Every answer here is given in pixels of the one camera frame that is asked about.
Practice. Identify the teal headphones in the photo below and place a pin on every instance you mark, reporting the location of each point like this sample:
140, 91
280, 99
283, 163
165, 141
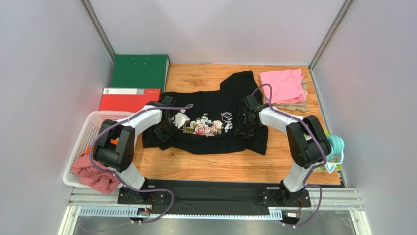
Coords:
337, 149

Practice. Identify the folded pink t shirt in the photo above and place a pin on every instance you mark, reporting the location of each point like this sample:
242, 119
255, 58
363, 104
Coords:
282, 86

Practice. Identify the black floral t shirt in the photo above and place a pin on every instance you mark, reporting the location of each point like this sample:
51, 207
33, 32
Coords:
214, 119

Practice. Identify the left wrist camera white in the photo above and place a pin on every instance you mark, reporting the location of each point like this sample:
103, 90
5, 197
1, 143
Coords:
180, 120

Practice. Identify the folded beige t shirt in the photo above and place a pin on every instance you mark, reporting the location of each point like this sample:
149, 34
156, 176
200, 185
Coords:
300, 105

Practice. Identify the red ring binder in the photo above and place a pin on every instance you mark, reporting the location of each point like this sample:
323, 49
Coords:
127, 99

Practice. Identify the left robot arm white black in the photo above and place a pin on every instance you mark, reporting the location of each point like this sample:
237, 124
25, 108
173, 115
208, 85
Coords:
118, 161

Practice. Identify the green book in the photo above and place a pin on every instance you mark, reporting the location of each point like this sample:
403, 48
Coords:
330, 166

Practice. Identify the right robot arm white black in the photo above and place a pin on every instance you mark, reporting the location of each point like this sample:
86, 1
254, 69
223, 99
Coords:
307, 141

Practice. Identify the green ring binder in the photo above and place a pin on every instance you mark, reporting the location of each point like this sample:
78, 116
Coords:
140, 71

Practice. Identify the dusty pink t shirt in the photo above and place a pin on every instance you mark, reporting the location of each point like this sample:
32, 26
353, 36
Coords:
88, 175

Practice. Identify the aluminium frame rail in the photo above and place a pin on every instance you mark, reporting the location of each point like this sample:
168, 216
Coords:
333, 199

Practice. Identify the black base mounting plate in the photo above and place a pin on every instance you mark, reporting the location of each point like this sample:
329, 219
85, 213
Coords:
212, 198

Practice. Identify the orange t shirt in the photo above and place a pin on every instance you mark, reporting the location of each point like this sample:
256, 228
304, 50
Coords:
111, 143

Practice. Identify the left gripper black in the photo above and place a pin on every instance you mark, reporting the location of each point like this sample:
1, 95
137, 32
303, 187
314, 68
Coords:
163, 136

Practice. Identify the white plastic laundry basket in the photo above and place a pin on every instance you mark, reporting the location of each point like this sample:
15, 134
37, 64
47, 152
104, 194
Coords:
88, 133

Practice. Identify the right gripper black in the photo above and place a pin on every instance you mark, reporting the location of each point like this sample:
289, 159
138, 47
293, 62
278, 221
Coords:
245, 127

